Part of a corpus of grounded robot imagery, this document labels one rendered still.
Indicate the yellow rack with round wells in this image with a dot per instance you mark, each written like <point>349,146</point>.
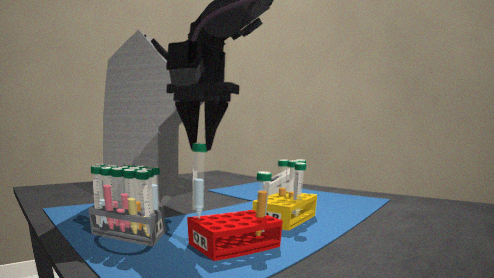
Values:
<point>285,204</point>

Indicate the blue bench mat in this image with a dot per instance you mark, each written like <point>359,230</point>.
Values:
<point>173,257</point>

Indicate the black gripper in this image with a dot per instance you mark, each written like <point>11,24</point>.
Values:
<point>219,94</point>

